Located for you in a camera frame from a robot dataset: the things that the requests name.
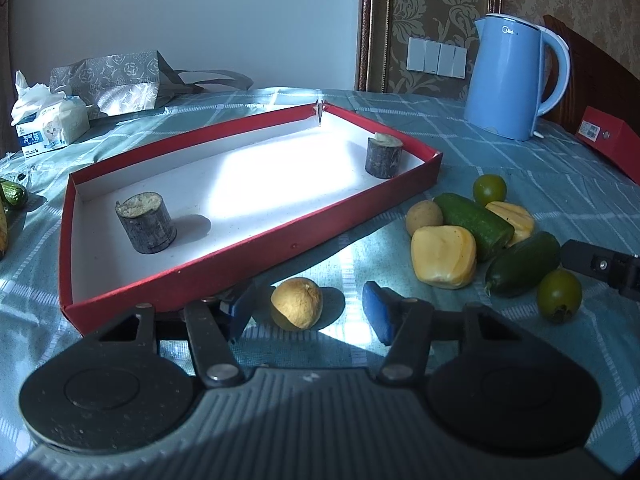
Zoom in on grey patterned gift bag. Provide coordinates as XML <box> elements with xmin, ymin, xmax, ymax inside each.
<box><xmin>48</xmin><ymin>50</ymin><xmax>255</xmax><ymax>120</ymax></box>

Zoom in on dark sugarcane piece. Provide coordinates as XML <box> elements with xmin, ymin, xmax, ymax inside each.
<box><xmin>115</xmin><ymin>191</ymin><xmax>178</xmax><ymax>254</ymax></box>
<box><xmin>365</xmin><ymin>132</ymin><xmax>404</xmax><ymax>179</ymax></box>

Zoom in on large yellow jackfruit piece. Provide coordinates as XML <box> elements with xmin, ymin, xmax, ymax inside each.
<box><xmin>411</xmin><ymin>225</ymin><xmax>477</xmax><ymax>289</ymax></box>

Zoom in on green cucumber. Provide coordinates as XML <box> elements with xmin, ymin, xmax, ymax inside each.
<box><xmin>0</xmin><ymin>178</ymin><xmax>29</xmax><ymax>211</ymax></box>
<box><xmin>433</xmin><ymin>192</ymin><xmax>516</xmax><ymax>263</ymax></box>
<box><xmin>484</xmin><ymin>231</ymin><xmax>562</xmax><ymax>298</ymax></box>

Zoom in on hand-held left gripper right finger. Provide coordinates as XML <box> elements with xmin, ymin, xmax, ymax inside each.
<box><xmin>362</xmin><ymin>280</ymin><xmax>532</xmax><ymax>389</ymax></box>

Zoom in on white tissue pack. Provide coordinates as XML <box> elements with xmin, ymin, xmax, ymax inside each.
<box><xmin>10</xmin><ymin>70</ymin><xmax>91</xmax><ymax>160</ymax></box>

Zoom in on white wall light switch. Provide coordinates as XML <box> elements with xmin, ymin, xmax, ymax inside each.
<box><xmin>406</xmin><ymin>36</ymin><xmax>469</xmax><ymax>79</ymax></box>

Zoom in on red cardboard tray box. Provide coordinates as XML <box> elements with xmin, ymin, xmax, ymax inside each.
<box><xmin>58</xmin><ymin>101</ymin><xmax>444</xmax><ymax>336</ymax></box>

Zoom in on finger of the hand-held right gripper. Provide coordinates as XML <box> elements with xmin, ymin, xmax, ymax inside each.
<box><xmin>560</xmin><ymin>239</ymin><xmax>640</xmax><ymax>302</ymax></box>

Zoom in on blue electric kettle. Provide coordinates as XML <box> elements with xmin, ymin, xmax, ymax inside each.
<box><xmin>464</xmin><ymin>13</ymin><xmax>572</xmax><ymax>142</ymax></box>

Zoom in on green tomato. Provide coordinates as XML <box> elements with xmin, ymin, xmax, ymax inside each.
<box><xmin>537</xmin><ymin>269</ymin><xmax>583</xmax><ymax>324</ymax></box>
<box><xmin>473</xmin><ymin>174</ymin><xmax>507</xmax><ymax>207</ymax></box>

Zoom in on small yellow jackfruit piece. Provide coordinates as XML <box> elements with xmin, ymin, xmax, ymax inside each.
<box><xmin>485</xmin><ymin>201</ymin><xmax>536</xmax><ymax>247</ymax></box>

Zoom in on brown wooden headboard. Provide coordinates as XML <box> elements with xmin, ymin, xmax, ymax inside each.
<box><xmin>542</xmin><ymin>14</ymin><xmax>640</xmax><ymax>136</ymax></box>

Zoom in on teal checked tablecloth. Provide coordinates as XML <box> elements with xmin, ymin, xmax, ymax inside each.
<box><xmin>0</xmin><ymin>87</ymin><xmax>640</xmax><ymax>480</ymax></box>

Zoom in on brown round fruit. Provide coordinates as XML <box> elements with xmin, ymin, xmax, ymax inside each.
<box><xmin>405</xmin><ymin>200</ymin><xmax>445</xmax><ymax>238</ymax></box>
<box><xmin>270</xmin><ymin>277</ymin><xmax>323</xmax><ymax>331</ymax></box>

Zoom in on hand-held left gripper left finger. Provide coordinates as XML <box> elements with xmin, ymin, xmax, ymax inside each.
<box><xmin>95</xmin><ymin>282</ymin><xmax>258</xmax><ymax>389</ymax></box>

